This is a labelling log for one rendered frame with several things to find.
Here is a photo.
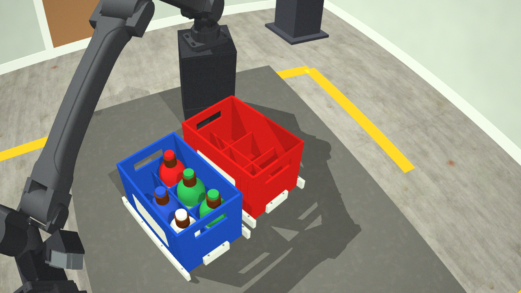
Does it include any blue plastic bottle crate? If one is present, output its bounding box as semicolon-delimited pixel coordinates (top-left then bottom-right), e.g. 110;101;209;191
121;141;243;272

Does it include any red crate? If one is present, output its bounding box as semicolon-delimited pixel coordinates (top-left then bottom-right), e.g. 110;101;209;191
184;101;304;219

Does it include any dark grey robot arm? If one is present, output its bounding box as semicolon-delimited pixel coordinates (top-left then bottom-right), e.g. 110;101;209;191
0;0;229;283

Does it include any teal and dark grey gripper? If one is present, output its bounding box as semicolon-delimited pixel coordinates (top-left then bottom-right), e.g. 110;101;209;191
13;260;87;293

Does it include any white bottle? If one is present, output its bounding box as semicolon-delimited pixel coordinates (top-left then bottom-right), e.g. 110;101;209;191
170;209;201;237

